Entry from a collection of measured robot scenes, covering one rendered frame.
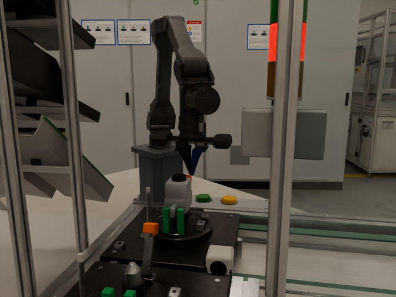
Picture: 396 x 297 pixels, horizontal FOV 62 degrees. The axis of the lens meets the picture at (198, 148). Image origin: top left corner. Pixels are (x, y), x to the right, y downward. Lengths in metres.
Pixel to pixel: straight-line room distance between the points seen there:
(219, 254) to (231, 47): 3.22
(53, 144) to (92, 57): 3.22
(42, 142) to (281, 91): 0.43
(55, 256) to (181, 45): 0.59
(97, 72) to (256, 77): 1.73
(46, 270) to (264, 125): 0.60
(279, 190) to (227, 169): 3.33
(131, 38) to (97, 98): 0.76
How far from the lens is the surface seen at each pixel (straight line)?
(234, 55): 3.68
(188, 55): 0.76
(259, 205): 0.89
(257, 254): 0.75
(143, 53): 3.74
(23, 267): 0.60
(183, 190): 0.65
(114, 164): 3.95
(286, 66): 0.47
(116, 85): 3.80
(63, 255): 0.91
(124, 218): 0.82
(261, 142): 0.50
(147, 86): 3.73
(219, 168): 3.81
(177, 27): 0.87
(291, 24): 0.47
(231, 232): 0.72
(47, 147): 0.68
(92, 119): 0.77
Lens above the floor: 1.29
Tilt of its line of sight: 12 degrees down
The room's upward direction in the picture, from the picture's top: straight up
